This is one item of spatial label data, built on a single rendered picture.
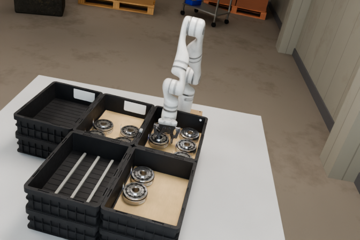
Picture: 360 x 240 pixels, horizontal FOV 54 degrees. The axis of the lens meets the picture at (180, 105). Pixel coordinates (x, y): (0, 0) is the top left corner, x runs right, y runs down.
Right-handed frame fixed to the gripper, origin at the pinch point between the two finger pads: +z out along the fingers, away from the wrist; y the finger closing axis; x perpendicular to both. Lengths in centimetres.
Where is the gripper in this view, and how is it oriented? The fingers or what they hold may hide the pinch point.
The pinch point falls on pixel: (164, 140)
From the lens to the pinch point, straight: 183.9
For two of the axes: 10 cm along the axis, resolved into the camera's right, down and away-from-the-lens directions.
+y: -9.9, -1.7, -0.2
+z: -1.5, 8.6, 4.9
